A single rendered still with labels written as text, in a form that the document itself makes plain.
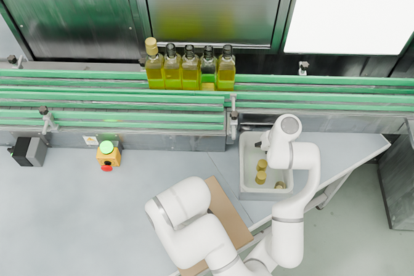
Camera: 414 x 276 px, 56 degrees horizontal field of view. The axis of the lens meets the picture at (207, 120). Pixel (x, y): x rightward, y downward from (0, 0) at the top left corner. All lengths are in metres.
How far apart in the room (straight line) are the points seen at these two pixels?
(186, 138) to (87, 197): 0.40
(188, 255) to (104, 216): 0.45
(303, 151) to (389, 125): 0.56
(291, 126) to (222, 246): 0.36
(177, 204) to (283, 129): 0.35
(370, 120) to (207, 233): 0.76
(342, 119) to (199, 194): 0.66
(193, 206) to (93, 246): 0.46
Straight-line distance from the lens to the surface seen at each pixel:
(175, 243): 1.01
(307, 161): 1.06
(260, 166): 1.34
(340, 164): 1.48
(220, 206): 1.32
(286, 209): 1.06
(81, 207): 1.41
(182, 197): 0.99
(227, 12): 1.26
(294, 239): 1.08
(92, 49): 1.51
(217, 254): 1.04
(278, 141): 1.06
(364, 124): 1.51
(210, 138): 1.33
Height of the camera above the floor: 2.02
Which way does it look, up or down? 58 degrees down
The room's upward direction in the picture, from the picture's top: straight up
